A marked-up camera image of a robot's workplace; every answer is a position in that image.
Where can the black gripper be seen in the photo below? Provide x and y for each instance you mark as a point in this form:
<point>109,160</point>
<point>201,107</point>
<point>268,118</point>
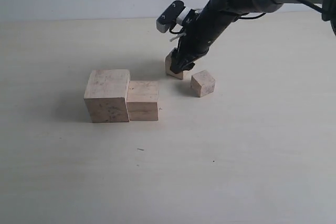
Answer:
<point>201,32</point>

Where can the third largest wooden cube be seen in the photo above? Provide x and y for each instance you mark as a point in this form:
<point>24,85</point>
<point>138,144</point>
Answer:
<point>171,66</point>

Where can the smallest wooden cube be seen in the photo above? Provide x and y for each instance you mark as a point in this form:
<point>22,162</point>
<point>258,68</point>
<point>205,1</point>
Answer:
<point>202,83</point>

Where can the second largest wooden cube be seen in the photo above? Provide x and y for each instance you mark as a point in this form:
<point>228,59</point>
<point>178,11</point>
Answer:
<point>142,101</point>

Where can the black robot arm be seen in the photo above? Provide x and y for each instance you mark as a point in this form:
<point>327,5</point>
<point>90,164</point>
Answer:
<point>325,7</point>

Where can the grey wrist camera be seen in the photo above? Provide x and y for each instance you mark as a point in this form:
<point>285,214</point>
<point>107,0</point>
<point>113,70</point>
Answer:
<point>175,18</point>

